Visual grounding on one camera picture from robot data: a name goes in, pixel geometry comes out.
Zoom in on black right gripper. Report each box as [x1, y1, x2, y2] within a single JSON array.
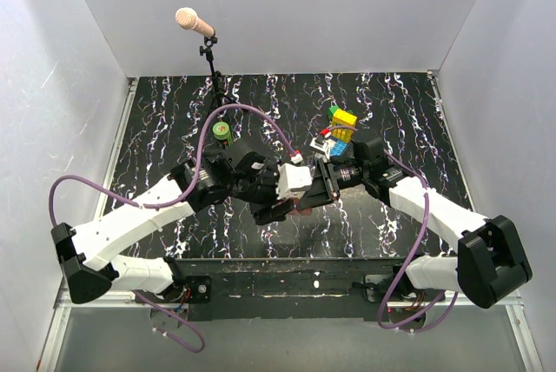
[[296, 157, 368, 210]]

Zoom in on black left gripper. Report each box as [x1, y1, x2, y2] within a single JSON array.
[[231, 163, 295, 224]]

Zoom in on brown weekly pill organizer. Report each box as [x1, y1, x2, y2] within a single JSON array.
[[277, 198, 313, 216]]

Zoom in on green lidded pill bottle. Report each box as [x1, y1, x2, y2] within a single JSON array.
[[212, 121, 234, 149]]

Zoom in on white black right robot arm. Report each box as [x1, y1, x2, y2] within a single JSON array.
[[289, 139, 533, 309]]

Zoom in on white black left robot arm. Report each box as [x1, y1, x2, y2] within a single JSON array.
[[51, 140, 312, 304]]

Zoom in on blue grey toy bricks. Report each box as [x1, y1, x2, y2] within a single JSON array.
[[328, 138, 348, 157]]

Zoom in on yellow toy brick block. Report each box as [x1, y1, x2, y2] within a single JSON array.
[[331, 109, 358, 143]]

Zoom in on green toy brick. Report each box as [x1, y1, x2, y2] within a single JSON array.
[[328, 105, 339, 121]]

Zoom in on black microphone tripod stand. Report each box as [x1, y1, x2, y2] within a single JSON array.
[[199, 36, 239, 113]]

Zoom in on pink foam microphone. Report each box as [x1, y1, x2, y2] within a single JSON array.
[[175, 7, 215, 38]]

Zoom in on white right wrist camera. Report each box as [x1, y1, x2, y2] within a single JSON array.
[[309, 129, 335, 163]]

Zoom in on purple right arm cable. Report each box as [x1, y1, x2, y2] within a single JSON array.
[[321, 124, 458, 332]]

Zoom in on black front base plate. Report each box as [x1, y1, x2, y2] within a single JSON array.
[[144, 257, 402, 322]]

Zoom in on aluminium frame rail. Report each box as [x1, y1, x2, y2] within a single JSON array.
[[36, 77, 139, 371]]

